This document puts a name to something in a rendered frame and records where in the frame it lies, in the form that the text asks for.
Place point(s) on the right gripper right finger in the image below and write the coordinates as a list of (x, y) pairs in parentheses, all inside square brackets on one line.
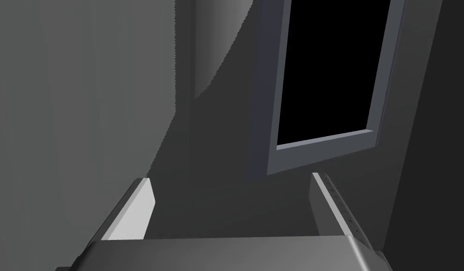
[(331, 210)]

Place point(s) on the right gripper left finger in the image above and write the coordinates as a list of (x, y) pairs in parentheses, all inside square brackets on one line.
[(132, 214)]

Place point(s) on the dark window with grey frame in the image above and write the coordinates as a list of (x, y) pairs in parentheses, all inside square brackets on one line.
[(330, 71)]

